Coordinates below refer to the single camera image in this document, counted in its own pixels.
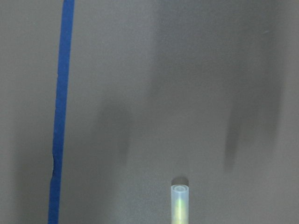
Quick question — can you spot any yellow marker pen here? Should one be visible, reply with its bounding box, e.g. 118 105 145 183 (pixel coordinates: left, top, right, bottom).
171 184 189 224

